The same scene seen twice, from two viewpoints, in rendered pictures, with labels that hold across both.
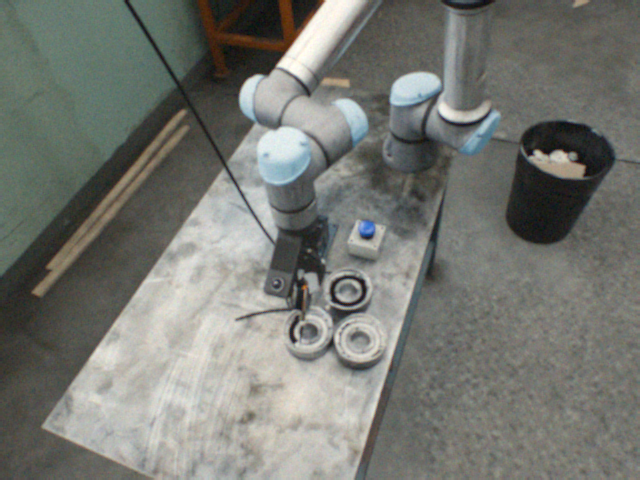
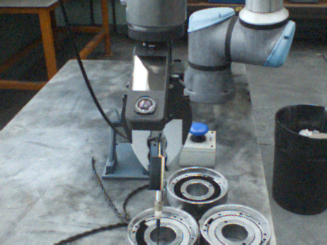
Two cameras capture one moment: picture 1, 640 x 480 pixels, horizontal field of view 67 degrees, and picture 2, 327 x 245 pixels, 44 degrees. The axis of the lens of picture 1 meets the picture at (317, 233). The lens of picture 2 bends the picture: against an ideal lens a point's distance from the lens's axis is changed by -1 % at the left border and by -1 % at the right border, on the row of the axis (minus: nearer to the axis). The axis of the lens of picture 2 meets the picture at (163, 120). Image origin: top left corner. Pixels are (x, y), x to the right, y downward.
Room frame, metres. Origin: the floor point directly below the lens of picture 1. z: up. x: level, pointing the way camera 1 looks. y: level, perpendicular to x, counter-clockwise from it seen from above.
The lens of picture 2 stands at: (0.04, 0.21, 1.26)
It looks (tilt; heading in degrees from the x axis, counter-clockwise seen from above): 27 degrees down; 340
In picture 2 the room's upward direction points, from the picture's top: 1 degrees counter-clockwise
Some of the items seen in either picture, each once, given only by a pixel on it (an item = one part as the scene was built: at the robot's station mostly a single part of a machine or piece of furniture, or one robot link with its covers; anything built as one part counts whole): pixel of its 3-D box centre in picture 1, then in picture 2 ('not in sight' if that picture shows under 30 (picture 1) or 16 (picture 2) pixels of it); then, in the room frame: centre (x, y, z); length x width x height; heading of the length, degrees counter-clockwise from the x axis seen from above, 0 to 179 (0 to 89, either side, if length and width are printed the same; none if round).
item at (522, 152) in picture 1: (550, 186); (306, 160); (1.30, -0.97, 0.21); 0.34 x 0.34 x 0.43
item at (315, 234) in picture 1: (300, 234); (157, 66); (0.54, 0.03, 1.07); 0.09 x 0.08 x 0.12; 155
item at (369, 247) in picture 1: (367, 238); (198, 146); (0.70, -0.11, 0.82); 0.08 x 0.07 x 0.05; 152
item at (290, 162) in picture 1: (288, 169); not in sight; (0.53, 0.03, 1.23); 0.09 x 0.08 x 0.11; 132
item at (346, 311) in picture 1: (348, 292); (197, 192); (0.56, -0.05, 0.82); 0.10 x 0.10 x 0.04
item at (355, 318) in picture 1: (360, 341); (234, 236); (0.44, -0.05, 0.82); 0.10 x 0.10 x 0.04
